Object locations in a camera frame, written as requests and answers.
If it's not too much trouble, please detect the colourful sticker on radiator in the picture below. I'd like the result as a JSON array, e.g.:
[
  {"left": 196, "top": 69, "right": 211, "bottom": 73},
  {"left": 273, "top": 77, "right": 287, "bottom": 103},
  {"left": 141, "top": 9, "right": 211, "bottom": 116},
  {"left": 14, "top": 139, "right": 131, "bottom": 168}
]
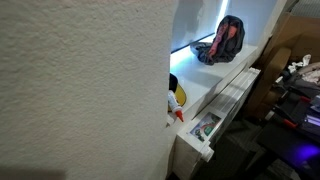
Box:
[{"left": 190, "top": 112, "right": 221, "bottom": 142}]

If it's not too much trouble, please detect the white glue bottle orange tip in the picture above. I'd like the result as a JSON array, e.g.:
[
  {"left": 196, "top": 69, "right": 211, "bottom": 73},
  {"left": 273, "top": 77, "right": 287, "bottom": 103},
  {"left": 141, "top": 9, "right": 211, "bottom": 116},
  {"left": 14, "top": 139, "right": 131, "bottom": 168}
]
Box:
[{"left": 168, "top": 90, "right": 184, "bottom": 122}]

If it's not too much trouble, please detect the dark grey orange-print t-shirt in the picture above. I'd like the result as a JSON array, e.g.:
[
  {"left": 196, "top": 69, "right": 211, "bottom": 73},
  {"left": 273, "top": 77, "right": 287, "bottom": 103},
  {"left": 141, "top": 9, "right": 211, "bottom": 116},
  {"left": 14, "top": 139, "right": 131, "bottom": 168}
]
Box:
[{"left": 190, "top": 15, "right": 245, "bottom": 65}]

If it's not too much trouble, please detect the cluttered dark desk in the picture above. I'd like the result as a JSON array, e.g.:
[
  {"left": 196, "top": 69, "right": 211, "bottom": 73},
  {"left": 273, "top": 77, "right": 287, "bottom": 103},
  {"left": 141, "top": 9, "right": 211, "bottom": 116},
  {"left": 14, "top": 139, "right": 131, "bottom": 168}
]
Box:
[{"left": 258, "top": 62, "right": 320, "bottom": 180}]

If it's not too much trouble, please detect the white windowsill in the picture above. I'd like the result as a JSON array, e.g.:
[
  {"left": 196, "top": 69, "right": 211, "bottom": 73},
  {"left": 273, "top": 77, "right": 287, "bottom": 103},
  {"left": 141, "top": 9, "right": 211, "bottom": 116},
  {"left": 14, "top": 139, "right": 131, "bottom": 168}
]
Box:
[{"left": 170, "top": 43, "right": 257, "bottom": 123}]

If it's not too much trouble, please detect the brown cardboard box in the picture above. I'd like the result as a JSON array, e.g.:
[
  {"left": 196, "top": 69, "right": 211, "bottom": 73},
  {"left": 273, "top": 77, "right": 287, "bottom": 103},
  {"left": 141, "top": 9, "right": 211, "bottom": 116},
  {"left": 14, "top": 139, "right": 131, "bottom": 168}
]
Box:
[{"left": 244, "top": 13, "right": 320, "bottom": 118}]

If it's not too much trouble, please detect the white radiator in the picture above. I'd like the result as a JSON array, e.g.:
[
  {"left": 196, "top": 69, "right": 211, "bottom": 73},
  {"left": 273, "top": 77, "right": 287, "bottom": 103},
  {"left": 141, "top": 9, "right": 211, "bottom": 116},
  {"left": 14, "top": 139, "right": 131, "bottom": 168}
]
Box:
[{"left": 172, "top": 68, "right": 260, "bottom": 180}]

